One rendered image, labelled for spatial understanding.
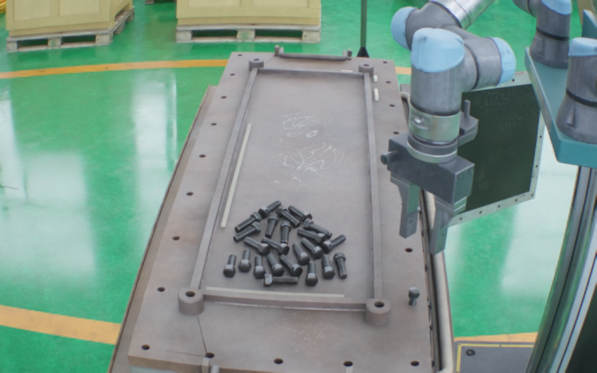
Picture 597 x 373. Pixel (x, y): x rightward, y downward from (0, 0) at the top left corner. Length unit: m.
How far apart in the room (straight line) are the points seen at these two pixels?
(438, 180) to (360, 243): 0.34
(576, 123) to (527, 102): 1.16
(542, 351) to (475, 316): 0.97
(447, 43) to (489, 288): 2.71
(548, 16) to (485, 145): 0.80
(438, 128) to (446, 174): 0.06
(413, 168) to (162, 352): 0.45
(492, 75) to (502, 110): 1.63
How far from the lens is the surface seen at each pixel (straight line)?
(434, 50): 1.03
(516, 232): 4.13
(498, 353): 2.80
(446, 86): 1.05
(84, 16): 6.76
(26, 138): 5.18
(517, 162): 2.91
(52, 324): 3.43
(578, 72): 1.66
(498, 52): 1.13
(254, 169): 1.61
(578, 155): 1.70
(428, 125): 1.07
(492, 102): 2.69
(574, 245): 2.34
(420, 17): 1.21
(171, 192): 1.81
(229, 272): 1.30
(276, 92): 1.96
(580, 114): 1.68
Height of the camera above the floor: 2.13
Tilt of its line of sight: 30 degrees down
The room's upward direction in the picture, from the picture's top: 1 degrees clockwise
